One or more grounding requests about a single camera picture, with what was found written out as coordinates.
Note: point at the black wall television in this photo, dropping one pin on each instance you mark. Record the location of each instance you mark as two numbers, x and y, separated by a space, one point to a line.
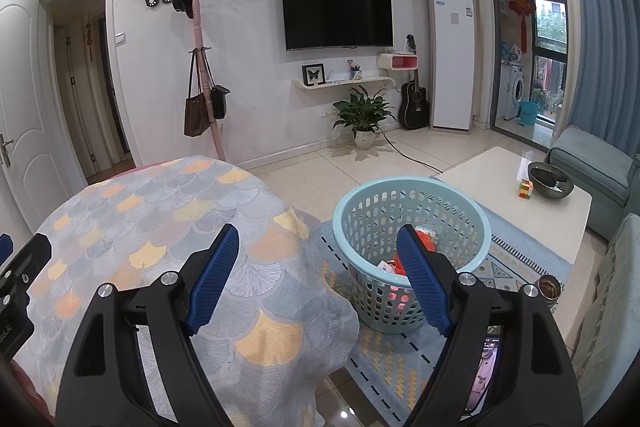
335 12

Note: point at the grey blue curtain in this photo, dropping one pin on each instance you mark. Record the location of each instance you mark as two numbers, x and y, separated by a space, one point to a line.
600 32

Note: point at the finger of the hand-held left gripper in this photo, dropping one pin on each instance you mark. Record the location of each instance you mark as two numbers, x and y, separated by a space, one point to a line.
5 248
32 257

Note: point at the grey blue sofa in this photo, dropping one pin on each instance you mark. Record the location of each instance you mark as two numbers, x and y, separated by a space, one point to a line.
585 162

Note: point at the white standing air conditioner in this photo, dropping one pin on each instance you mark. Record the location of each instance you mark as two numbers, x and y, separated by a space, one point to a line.
450 67

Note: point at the colourful puzzle cube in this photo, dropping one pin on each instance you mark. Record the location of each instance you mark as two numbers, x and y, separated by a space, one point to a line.
525 189

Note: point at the black butterfly picture frame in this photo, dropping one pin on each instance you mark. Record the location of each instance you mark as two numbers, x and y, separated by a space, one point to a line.
313 74

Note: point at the red cloth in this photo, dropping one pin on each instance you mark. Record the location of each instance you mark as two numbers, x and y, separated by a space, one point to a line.
20 387

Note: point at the white washing machine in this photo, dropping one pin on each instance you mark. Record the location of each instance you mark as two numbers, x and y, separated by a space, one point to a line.
515 92

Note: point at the small decor pot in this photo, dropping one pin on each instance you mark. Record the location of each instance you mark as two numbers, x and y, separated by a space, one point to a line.
355 71

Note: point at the blue bucket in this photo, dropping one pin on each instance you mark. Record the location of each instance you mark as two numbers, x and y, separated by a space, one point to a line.
530 114

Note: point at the pink coat rack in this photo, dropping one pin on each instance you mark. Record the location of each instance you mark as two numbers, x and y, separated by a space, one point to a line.
197 22

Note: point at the blue patterned rug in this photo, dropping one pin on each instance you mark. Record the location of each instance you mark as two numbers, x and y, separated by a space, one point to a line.
380 357

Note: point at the metal cup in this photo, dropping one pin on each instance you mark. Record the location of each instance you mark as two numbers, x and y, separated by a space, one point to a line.
549 289

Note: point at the light blue plastic basket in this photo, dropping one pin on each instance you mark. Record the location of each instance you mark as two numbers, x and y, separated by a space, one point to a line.
370 217

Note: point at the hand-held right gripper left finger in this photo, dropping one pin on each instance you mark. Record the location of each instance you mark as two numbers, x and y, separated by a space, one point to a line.
212 277

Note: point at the white door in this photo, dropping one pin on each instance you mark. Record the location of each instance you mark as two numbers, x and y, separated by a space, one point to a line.
20 82

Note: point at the red knot ornament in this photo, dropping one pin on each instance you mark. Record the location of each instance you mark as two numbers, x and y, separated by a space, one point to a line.
522 4

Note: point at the blue white detergent bottle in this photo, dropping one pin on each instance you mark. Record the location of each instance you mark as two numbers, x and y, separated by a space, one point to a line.
512 53

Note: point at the brown tote bag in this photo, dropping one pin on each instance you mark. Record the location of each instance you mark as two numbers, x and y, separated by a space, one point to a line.
196 117

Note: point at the black hanging cap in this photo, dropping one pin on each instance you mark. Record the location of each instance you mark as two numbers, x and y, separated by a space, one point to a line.
184 4

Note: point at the smartphone with lit screen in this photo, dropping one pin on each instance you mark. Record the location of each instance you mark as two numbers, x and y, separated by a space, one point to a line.
487 357

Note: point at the red white box shelf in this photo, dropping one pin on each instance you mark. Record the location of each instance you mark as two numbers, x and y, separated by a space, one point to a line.
385 62

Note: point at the pale green sofa cover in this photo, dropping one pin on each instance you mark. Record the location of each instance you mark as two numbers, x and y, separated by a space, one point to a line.
615 307

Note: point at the white light switch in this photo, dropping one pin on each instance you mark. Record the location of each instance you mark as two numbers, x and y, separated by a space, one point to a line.
120 39

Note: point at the green potted plant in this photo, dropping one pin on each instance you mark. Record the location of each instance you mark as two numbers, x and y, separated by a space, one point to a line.
362 112

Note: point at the white curved lower shelf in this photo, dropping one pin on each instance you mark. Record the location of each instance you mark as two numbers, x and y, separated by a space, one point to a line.
325 85

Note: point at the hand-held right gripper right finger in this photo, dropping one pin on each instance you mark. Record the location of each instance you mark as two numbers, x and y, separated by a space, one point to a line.
420 277

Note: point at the dark metal bowl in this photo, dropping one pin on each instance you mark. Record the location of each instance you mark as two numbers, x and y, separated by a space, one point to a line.
550 193

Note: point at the black shoulder bag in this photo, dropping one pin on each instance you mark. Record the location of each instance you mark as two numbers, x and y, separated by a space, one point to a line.
220 104

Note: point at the dark framed balcony door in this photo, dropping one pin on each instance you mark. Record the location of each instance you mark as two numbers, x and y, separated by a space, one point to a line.
550 57

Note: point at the black acoustic guitar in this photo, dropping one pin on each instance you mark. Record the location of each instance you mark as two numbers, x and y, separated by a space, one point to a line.
414 107

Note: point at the white coffee table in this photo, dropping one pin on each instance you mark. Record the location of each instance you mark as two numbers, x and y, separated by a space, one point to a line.
480 177

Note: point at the orange red wrapper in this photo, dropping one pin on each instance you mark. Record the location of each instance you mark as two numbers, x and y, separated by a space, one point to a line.
425 239

